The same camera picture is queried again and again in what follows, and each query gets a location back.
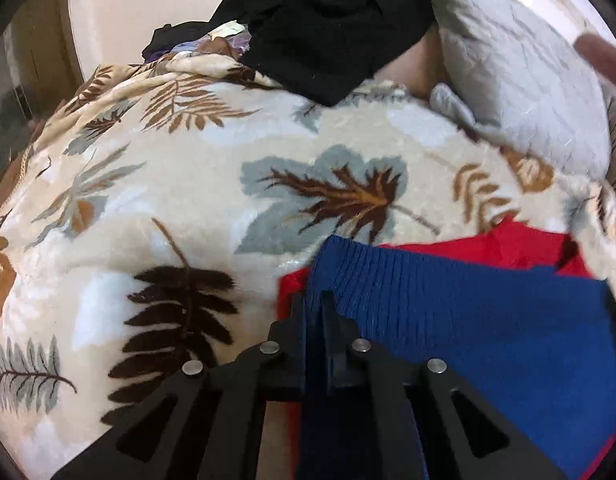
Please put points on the dark wooden furniture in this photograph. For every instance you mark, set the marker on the dark wooden furniture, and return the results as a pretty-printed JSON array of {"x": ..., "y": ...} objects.
[{"x": 33, "y": 75}]

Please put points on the brown padded bolster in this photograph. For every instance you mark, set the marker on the brown padded bolster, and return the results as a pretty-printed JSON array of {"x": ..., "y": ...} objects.
[{"x": 600, "y": 57}]

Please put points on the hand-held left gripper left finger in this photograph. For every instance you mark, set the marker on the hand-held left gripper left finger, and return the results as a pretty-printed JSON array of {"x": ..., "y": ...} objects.
[{"x": 287, "y": 352}]

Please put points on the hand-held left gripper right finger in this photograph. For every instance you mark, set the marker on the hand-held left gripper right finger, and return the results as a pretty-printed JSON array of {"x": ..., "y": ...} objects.
[{"x": 339, "y": 352}]

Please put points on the grey quilted pillow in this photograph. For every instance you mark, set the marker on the grey quilted pillow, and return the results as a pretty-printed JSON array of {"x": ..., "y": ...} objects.
[{"x": 507, "y": 60}]

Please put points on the black garment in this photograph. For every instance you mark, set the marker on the black garment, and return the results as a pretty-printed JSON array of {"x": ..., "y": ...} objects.
[{"x": 328, "y": 25}]

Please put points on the leaf print fleece blanket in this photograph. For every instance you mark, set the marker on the leaf print fleece blanket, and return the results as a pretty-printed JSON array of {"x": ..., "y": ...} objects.
[{"x": 188, "y": 185}]

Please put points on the beige pillow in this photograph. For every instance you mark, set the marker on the beige pillow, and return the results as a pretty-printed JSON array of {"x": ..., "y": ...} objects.
[{"x": 412, "y": 67}]

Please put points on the dark and purple cloth pile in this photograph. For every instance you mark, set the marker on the dark and purple cloth pile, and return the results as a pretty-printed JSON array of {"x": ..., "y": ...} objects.
[{"x": 188, "y": 40}]

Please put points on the red and blue knit garment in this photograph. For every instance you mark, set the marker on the red and blue knit garment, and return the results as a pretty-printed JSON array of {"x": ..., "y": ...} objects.
[{"x": 462, "y": 335}]

